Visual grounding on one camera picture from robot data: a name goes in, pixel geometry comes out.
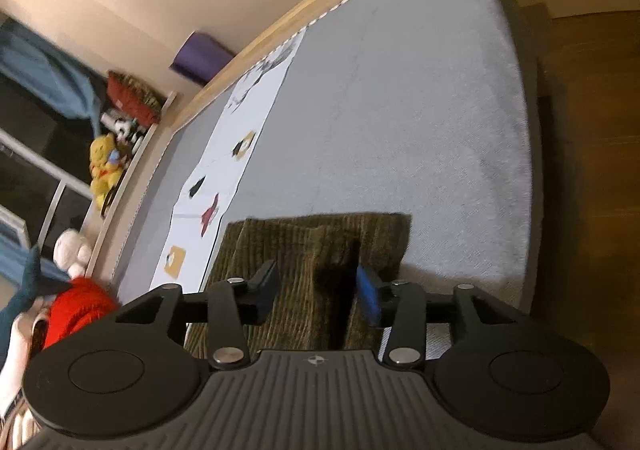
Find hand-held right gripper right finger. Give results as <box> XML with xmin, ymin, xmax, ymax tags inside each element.
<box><xmin>356</xmin><ymin>266</ymin><xmax>533</xmax><ymax>371</ymax></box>

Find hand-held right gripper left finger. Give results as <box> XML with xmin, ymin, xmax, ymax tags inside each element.
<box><xmin>116</xmin><ymin>260</ymin><xmax>280</xmax><ymax>371</ymax></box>

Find brown corduroy pants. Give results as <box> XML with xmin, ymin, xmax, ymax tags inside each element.
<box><xmin>184</xmin><ymin>212</ymin><xmax>413</xmax><ymax>362</ymax></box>

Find red quilt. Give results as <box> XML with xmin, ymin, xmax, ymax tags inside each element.
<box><xmin>42</xmin><ymin>277</ymin><xmax>121</xmax><ymax>351</ymax></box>

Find grey printed bed sheet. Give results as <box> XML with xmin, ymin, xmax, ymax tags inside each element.
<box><xmin>107</xmin><ymin>0</ymin><xmax>533</xmax><ymax>361</ymax></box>

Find white plush toy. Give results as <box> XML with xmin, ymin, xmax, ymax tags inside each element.
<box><xmin>52</xmin><ymin>228</ymin><xmax>93</xmax><ymax>279</ymax></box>

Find yellow bear plush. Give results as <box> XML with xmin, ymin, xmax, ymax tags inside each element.
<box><xmin>90</xmin><ymin>132</ymin><xmax>126</xmax><ymax>201</ymax></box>

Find panda plush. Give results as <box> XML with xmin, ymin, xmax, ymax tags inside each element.
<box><xmin>102</xmin><ymin>114</ymin><xmax>146</xmax><ymax>145</ymax></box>

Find red cushion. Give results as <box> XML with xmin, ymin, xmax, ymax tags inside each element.
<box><xmin>106</xmin><ymin>70</ymin><xmax>163</xmax><ymax>127</ymax></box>

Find blue shark plush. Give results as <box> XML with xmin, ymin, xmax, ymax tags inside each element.
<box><xmin>0</xmin><ymin>245</ymin><xmax>71</xmax><ymax>331</ymax></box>

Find blue curtain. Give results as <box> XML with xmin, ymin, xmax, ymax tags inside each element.
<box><xmin>0</xmin><ymin>22</ymin><xmax>101</xmax><ymax>138</ymax></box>
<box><xmin>0</xmin><ymin>225</ymin><xmax>36</xmax><ymax>277</ymax></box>

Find white folded sheet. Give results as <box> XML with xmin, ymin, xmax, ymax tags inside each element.
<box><xmin>0</xmin><ymin>310</ymin><xmax>37</xmax><ymax>401</ymax></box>

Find window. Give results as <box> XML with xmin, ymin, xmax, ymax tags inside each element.
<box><xmin>0</xmin><ymin>14</ymin><xmax>108</xmax><ymax>251</ymax></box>

